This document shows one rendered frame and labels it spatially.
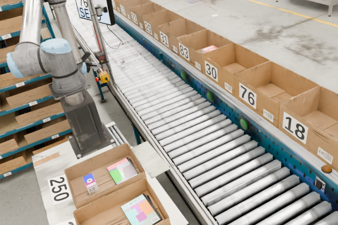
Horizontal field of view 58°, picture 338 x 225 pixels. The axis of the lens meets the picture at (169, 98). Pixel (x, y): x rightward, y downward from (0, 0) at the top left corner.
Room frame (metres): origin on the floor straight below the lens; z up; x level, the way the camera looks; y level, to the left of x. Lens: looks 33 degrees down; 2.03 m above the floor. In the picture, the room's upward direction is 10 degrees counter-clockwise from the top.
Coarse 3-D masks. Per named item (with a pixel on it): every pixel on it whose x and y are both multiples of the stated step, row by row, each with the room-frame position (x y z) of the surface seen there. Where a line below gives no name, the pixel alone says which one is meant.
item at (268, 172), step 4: (280, 164) 1.14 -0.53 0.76; (272, 168) 1.12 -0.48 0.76; (276, 168) 1.13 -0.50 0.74; (280, 168) 1.14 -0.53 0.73; (264, 172) 1.10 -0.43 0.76; (268, 172) 1.11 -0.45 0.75; (272, 172) 1.12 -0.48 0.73; (256, 176) 1.08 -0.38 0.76; (260, 176) 1.09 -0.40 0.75; (264, 176) 1.10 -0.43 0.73; (248, 180) 1.07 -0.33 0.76; (252, 180) 1.07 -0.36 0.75; (256, 180) 1.08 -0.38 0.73; (240, 184) 1.05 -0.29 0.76; (244, 184) 1.05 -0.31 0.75; (248, 184) 1.06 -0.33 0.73; (232, 188) 1.03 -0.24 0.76; (236, 188) 1.03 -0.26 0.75; (240, 188) 1.04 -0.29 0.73; (228, 192) 1.02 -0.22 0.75; (232, 192) 1.03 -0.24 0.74; (220, 196) 1.00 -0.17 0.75; (224, 196) 1.01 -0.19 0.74; (212, 200) 0.98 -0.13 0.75; (216, 200) 0.99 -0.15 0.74; (208, 204) 0.98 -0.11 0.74
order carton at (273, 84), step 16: (272, 64) 1.74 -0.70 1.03; (240, 80) 1.59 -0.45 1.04; (256, 80) 1.71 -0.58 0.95; (272, 80) 1.73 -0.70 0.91; (288, 80) 1.60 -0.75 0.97; (304, 80) 1.49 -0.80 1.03; (272, 96) 1.57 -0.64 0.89; (288, 96) 1.56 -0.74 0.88; (256, 112) 1.45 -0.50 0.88; (272, 112) 1.33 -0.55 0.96
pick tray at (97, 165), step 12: (96, 156) 1.35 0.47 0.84; (108, 156) 1.37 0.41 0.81; (120, 156) 1.39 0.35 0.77; (132, 156) 1.35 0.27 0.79; (72, 168) 1.29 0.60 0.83; (84, 168) 1.31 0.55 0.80; (96, 168) 1.34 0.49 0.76; (72, 180) 1.27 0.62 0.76; (96, 180) 1.24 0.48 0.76; (108, 180) 1.23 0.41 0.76; (132, 180) 1.13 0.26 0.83; (72, 192) 1.16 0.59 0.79; (84, 192) 1.17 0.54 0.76; (96, 192) 1.15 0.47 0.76; (108, 192) 1.08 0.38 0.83; (84, 204) 1.03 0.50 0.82
